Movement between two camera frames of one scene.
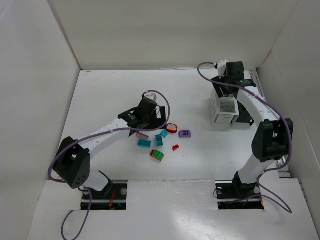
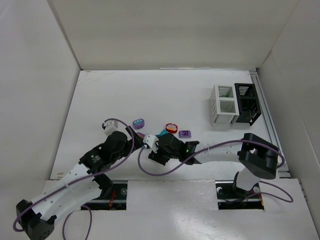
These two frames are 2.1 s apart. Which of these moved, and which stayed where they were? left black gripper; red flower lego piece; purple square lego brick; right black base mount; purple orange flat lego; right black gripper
Moved: right black gripper; left black gripper
Stayed: right black base mount; purple orange flat lego; purple square lego brick; red flower lego piece
